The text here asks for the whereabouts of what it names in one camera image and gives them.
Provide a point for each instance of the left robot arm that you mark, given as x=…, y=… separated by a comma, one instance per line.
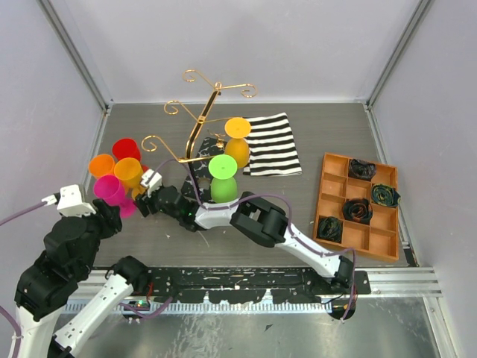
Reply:
x=44, y=288

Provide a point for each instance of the aluminium frame rail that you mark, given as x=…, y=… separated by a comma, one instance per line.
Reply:
x=368, y=283

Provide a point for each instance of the rolled dark sock top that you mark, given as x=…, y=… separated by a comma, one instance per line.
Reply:
x=362, y=170

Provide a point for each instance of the pink plastic wine glass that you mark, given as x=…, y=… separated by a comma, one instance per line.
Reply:
x=111, y=190

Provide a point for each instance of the yellow wine glass cluster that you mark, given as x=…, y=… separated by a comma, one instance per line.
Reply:
x=129, y=171

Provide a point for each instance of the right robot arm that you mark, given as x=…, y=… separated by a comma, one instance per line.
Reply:
x=261, y=221

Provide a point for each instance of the orange wooden compartment tray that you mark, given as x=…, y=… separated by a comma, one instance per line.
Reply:
x=377, y=240

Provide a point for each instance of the green plastic wine glass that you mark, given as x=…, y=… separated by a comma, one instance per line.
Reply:
x=223, y=185

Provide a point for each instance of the rolled dark sock middle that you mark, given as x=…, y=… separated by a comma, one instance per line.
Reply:
x=358, y=210

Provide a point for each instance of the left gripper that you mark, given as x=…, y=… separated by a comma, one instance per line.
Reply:
x=112, y=221

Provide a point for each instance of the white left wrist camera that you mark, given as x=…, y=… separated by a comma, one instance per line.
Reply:
x=69, y=201

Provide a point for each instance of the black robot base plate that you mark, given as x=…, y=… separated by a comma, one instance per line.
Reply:
x=192, y=285

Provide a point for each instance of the rolled dark sock bottom left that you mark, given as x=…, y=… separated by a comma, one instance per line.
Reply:
x=330, y=229

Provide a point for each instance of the red plastic wine glass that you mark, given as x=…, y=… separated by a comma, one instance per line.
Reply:
x=126, y=152

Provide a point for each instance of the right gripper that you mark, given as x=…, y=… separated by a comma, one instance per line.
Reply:
x=141, y=203

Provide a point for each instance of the rolled dark sock right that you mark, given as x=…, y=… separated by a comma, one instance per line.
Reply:
x=385, y=195

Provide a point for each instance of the rolled dark sock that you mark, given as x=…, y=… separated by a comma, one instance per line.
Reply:
x=358, y=210
x=362, y=170
x=330, y=229
x=385, y=195

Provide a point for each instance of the black white striped cloth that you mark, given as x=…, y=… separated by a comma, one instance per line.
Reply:
x=273, y=151

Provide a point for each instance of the orange plastic wine glass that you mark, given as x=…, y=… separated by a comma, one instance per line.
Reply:
x=101, y=165

